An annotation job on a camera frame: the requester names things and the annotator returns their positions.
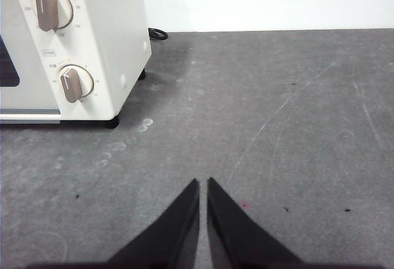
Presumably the large cream temperature knob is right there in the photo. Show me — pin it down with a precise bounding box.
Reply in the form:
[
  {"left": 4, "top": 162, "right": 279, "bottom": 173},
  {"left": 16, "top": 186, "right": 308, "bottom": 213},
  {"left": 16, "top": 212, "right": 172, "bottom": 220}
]
[{"left": 32, "top": 0, "right": 74, "bottom": 33}]

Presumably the silver crumb tray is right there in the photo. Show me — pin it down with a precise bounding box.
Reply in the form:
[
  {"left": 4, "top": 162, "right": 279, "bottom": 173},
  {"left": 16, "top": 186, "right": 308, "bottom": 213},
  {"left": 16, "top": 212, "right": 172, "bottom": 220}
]
[{"left": 0, "top": 119, "right": 62, "bottom": 125}]

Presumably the black power cable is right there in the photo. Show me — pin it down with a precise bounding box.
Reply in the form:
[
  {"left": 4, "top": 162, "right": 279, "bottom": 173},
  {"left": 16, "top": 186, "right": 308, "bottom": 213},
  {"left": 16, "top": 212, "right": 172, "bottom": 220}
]
[{"left": 148, "top": 27, "right": 169, "bottom": 41}]

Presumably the cream Toshiba toaster oven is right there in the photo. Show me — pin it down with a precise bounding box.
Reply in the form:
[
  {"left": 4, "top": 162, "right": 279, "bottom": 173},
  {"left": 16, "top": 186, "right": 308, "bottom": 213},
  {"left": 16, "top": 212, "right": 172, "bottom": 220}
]
[{"left": 0, "top": 0, "right": 152, "bottom": 126}]

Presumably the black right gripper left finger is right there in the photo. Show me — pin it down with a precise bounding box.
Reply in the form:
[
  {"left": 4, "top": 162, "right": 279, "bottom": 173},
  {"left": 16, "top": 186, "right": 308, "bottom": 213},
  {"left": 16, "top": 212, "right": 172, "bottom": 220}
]
[{"left": 104, "top": 177, "right": 201, "bottom": 265}]

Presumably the small cream timer knob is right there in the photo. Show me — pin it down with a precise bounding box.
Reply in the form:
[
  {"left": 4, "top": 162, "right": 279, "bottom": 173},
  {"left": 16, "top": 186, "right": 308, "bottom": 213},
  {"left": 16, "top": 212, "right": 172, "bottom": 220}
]
[{"left": 58, "top": 63, "right": 95, "bottom": 103}]

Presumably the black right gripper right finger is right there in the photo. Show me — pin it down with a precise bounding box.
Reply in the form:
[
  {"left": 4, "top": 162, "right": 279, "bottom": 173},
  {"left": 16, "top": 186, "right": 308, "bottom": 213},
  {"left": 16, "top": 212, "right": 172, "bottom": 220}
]
[{"left": 206, "top": 177, "right": 305, "bottom": 265}]

